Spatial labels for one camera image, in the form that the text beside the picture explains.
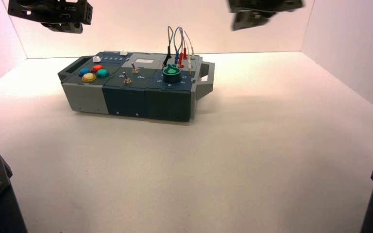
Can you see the green rotary knob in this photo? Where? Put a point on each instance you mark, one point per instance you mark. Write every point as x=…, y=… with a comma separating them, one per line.
x=171, y=74

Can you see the orange dome push button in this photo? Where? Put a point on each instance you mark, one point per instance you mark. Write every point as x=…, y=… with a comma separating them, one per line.
x=97, y=68

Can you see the white hexagonal push button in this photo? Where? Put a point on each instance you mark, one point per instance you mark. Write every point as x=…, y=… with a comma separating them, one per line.
x=96, y=59

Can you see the metal toggle switch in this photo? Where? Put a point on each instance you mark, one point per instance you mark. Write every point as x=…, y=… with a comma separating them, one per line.
x=135, y=69
x=127, y=79

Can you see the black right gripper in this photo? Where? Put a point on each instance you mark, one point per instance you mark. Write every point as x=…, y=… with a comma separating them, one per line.
x=267, y=4

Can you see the yellow dome push button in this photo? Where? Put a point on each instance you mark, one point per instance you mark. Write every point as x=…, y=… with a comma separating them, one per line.
x=89, y=77

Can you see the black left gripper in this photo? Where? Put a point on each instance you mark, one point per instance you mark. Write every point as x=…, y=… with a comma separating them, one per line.
x=54, y=11

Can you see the grey display panel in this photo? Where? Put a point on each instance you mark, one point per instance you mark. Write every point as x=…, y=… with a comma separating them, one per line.
x=143, y=61

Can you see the small white rectangular button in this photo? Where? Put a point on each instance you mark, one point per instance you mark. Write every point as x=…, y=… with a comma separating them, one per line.
x=123, y=53

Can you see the blue dome push button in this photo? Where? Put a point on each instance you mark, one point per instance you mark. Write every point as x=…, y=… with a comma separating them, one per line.
x=84, y=72

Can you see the teal dome push button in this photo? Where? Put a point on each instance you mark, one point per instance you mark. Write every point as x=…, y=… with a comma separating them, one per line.
x=102, y=73

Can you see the dark teal grey control box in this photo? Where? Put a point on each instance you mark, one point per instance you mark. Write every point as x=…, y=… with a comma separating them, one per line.
x=125, y=103

